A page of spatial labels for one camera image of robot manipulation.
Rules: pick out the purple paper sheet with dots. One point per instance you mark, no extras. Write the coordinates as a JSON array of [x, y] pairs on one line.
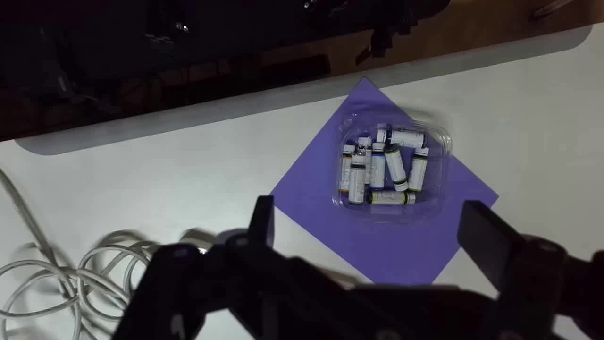
[[383, 243]]

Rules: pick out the white cylindrical battery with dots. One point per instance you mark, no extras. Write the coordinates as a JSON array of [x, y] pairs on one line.
[[395, 165], [357, 184], [406, 139], [346, 171], [381, 135], [378, 169], [364, 145], [417, 171], [389, 199]]

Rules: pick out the clear plastic blister tray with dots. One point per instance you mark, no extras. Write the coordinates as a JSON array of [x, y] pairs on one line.
[[434, 162]]

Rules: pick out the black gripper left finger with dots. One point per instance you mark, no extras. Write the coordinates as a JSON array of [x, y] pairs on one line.
[[261, 220]]

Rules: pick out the black machine base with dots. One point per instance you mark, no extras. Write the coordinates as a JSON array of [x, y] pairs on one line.
[[125, 44]]

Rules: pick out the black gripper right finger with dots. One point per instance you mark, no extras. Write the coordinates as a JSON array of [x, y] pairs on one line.
[[487, 237]]

